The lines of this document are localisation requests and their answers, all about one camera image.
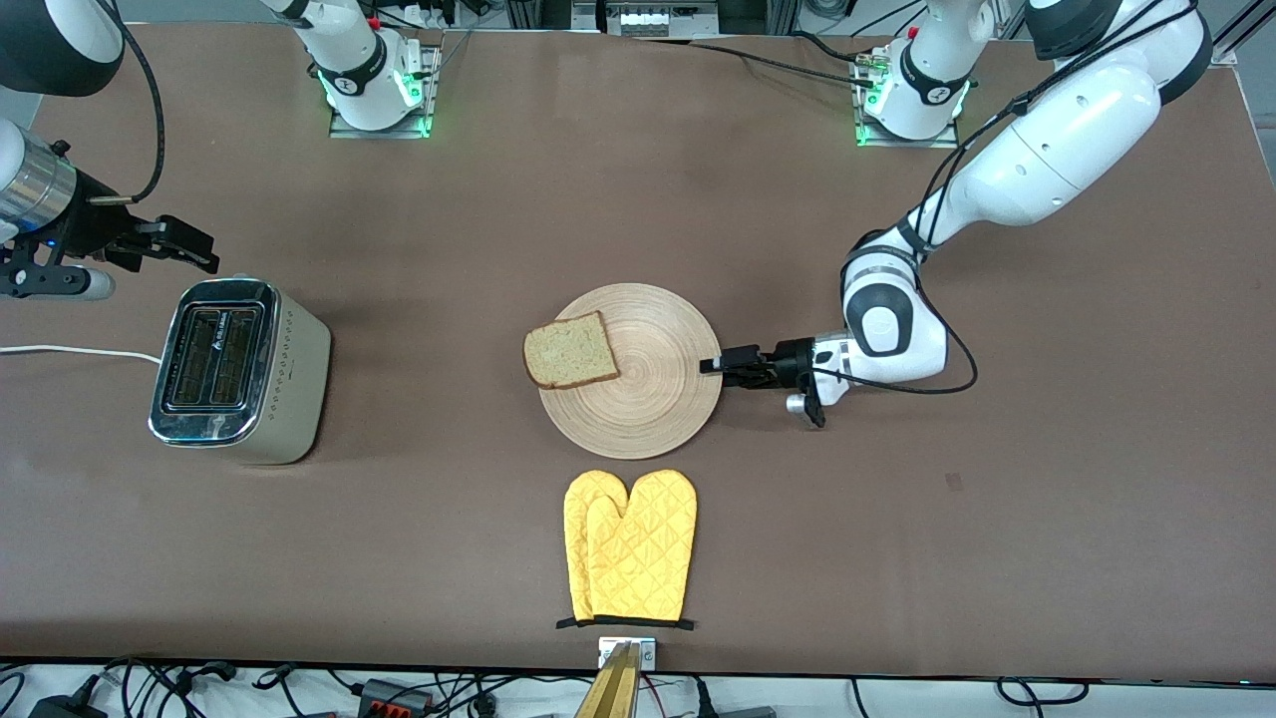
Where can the metal table corner bracket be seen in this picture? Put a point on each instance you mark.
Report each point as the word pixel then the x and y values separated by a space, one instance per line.
pixel 1226 58

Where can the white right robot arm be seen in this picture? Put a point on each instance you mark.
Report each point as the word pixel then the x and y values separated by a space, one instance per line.
pixel 349 50

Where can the grey power strip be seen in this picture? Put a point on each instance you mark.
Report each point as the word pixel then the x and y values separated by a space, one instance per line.
pixel 643 20

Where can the yellow quilted oven mitt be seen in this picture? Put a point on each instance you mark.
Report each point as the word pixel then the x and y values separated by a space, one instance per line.
pixel 576 538
pixel 643 548

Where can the black orange connector box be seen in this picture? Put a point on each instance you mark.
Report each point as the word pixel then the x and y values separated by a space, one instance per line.
pixel 397 696

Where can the metal table edge bracket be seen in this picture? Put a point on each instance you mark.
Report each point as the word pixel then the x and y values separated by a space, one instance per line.
pixel 648 653

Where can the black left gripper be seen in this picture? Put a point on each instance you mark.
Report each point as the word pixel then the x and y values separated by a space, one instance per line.
pixel 791 361

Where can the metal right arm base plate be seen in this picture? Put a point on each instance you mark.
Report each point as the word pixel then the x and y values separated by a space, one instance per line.
pixel 344 131

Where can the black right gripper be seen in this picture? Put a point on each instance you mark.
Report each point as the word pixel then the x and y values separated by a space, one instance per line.
pixel 92 226

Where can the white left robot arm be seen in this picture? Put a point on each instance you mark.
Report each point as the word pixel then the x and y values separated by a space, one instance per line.
pixel 1057 150

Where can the round wooden plate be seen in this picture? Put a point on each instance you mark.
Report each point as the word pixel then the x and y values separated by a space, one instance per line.
pixel 658 389

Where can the beige chrome toaster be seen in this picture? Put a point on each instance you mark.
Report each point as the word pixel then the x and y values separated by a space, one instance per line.
pixel 239 379

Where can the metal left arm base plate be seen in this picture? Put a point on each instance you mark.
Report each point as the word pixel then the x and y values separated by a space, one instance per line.
pixel 937 143

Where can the bread slice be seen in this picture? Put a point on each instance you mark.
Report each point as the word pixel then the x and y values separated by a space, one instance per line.
pixel 570 351

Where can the yellow wooden beam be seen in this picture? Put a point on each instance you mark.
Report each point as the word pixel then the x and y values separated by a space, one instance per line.
pixel 610 693

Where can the black power adapter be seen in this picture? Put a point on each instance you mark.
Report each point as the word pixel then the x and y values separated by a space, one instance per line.
pixel 65 708

